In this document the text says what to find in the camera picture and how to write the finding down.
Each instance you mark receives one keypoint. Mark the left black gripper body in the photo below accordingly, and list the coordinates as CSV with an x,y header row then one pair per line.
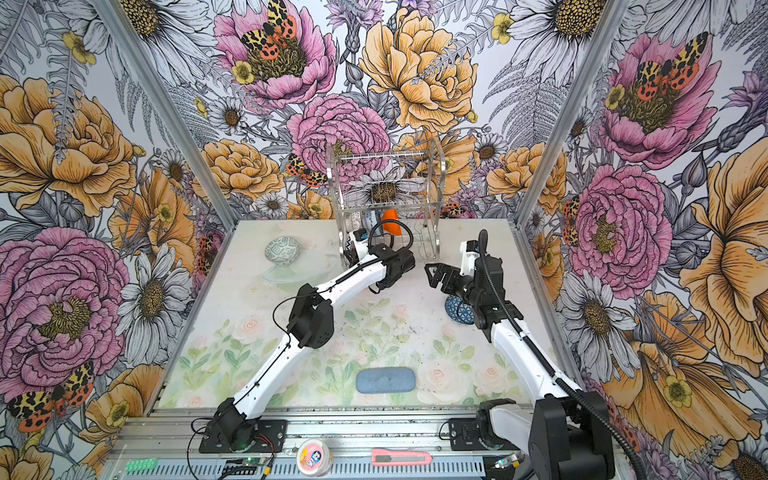
x,y
384,280

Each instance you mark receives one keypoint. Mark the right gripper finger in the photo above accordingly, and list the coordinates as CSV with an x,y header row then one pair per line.
x,y
442,270
445,285

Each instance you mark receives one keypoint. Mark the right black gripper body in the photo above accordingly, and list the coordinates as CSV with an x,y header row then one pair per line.
x,y
472,293

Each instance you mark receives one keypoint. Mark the orange plastic bowl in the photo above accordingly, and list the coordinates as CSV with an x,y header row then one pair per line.
x,y
389,218

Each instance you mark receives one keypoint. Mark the white black lattice bowl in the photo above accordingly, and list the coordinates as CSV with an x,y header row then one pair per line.
x,y
356,221

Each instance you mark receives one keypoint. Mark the steel wire dish rack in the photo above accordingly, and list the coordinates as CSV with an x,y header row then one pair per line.
x,y
409,179

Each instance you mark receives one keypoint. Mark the blue floral ceramic bowl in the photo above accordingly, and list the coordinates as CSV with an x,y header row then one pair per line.
x,y
371,218

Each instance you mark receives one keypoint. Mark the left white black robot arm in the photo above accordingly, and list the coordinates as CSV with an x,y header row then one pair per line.
x,y
310,326

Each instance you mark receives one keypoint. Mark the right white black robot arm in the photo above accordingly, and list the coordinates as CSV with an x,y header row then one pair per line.
x,y
565,435

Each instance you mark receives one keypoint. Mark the dark blue patterned bowl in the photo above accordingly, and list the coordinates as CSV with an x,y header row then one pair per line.
x,y
459,311

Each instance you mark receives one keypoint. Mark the green patterned ceramic bowl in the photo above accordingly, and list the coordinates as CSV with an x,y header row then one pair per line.
x,y
283,250

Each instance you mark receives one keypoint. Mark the blue grey sponge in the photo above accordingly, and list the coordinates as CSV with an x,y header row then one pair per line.
x,y
385,380

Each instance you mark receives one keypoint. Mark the pink utility knife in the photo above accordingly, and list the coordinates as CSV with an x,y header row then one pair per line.
x,y
384,458

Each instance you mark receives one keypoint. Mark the round pink sticker tin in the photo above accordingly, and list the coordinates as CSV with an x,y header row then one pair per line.
x,y
314,458

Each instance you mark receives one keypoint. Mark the small green circuit board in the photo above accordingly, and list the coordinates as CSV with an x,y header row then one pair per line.
x,y
248,463

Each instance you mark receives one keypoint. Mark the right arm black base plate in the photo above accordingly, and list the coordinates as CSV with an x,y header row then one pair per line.
x,y
467,434

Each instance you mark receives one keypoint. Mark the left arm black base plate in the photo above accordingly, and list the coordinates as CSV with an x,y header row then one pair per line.
x,y
249,436

